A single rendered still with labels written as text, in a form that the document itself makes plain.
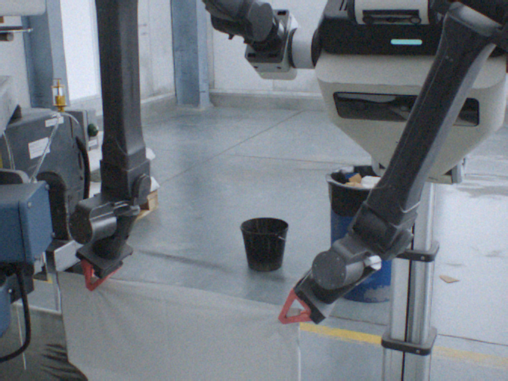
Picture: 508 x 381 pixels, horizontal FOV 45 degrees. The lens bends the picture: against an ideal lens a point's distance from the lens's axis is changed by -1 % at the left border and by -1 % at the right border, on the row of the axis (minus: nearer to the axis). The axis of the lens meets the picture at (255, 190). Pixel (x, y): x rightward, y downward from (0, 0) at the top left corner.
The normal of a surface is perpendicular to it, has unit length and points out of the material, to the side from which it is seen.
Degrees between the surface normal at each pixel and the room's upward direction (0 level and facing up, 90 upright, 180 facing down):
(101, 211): 102
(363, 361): 0
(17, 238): 90
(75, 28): 90
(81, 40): 90
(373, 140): 130
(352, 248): 28
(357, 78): 40
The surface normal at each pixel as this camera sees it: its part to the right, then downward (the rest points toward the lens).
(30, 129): 0.93, 0.09
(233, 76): -0.38, 0.27
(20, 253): 0.04, 0.29
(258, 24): 0.84, 0.33
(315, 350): -0.02, -0.96
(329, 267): -0.56, 0.03
